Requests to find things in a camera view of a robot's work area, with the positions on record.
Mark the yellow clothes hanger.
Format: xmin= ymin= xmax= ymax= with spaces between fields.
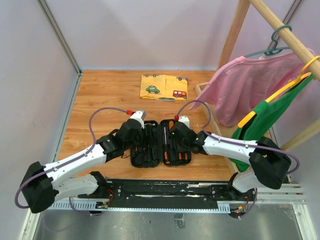
xmin=237 ymin=55 xmax=320 ymax=128

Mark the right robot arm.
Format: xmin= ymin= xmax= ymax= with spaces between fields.
xmin=169 ymin=121 xmax=291 ymax=200

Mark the wooden clothes rack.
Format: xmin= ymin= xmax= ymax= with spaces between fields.
xmin=194 ymin=0 xmax=320 ymax=177

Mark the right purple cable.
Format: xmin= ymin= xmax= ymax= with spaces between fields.
xmin=174 ymin=99 xmax=301 ymax=221

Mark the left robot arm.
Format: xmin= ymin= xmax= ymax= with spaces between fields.
xmin=19 ymin=118 xmax=145 ymax=214

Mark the purple cable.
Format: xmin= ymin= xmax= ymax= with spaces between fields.
xmin=14 ymin=106 xmax=132 ymax=217
xmin=174 ymin=99 xmax=301 ymax=221

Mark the thin dark metal file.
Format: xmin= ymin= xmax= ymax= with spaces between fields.
xmin=155 ymin=98 xmax=175 ymax=102

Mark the orange handled screwdriver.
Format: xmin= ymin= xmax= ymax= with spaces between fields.
xmin=168 ymin=121 xmax=175 ymax=129

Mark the teal clothes hanger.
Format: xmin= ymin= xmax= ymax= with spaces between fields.
xmin=244 ymin=24 xmax=292 ymax=58

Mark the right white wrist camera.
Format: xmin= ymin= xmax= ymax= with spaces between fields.
xmin=174 ymin=115 xmax=190 ymax=128

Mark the pink t-shirt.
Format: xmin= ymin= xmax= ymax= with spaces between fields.
xmin=191 ymin=52 xmax=305 ymax=127

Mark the black plastic tool case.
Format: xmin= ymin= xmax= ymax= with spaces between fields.
xmin=130 ymin=119 xmax=192 ymax=168

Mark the claw hammer black grip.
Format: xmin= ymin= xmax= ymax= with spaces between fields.
xmin=145 ymin=122 xmax=157 ymax=130

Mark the yellow car print cloth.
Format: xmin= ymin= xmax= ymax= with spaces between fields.
xmin=139 ymin=74 xmax=188 ymax=101

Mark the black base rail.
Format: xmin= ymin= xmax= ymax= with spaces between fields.
xmin=32 ymin=177 xmax=307 ymax=215

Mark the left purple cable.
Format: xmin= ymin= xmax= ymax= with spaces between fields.
xmin=14 ymin=106 xmax=132 ymax=217

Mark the black handled screwdriver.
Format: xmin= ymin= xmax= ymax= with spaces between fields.
xmin=163 ymin=127 xmax=171 ymax=165

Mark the green tank top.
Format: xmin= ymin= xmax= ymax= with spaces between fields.
xmin=231 ymin=73 xmax=316 ymax=173

